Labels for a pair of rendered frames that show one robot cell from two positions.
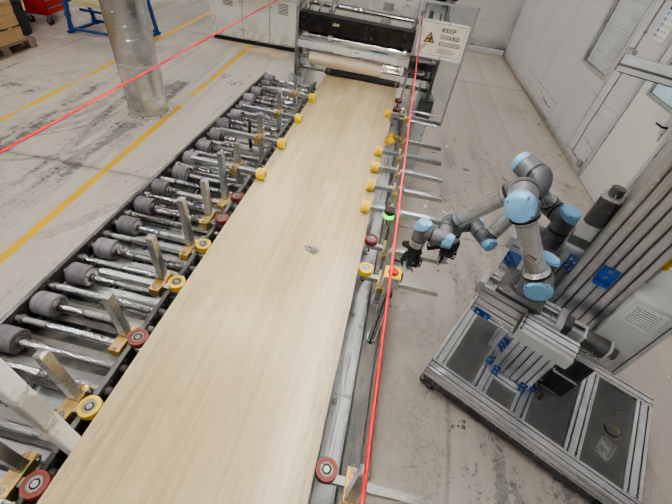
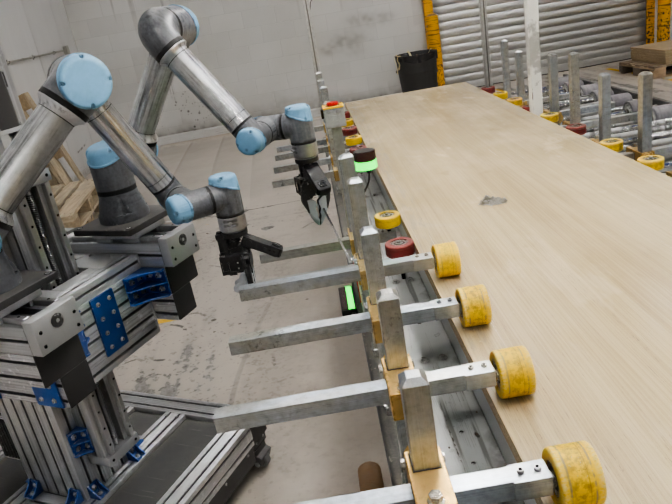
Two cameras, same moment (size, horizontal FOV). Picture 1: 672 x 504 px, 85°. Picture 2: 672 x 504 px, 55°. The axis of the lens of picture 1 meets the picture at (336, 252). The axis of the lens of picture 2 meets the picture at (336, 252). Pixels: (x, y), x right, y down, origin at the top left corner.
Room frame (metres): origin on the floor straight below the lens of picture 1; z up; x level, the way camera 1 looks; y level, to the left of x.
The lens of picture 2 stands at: (3.27, -0.50, 1.56)
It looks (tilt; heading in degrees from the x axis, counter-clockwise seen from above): 21 degrees down; 176
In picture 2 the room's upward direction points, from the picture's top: 10 degrees counter-clockwise
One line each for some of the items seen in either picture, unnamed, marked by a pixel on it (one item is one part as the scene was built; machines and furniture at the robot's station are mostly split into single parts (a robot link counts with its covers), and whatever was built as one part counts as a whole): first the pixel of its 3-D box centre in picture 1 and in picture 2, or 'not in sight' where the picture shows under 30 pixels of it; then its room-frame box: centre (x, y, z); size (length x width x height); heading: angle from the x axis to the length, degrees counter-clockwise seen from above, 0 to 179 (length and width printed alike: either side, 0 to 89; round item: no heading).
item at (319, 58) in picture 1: (364, 67); not in sight; (4.23, 0.04, 1.05); 1.43 x 0.12 x 0.12; 85
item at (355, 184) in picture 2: (392, 218); (369, 272); (1.84, -0.32, 0.93); 0.04 x 0.04 x 0.48; 85
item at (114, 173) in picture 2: (541, 266); (110, 163); (1.30, -0.96, 1.21); 0.13 x 0.12 x 0.14; 159
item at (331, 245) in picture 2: (398, 284); (328, 246); (1.37, -0.37, 0.84); 0.44 x 0.03 x 0.04; 85
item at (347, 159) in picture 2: (389, 243); (359, 236); (1.59, -0.30, 0.93); 0.04 x 0.04 x 0.48; 85
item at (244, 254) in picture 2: (449, 247); (235, 250); (1.60, -0.64, 0.96); 0.09 x 0.08 x 0.12; 85
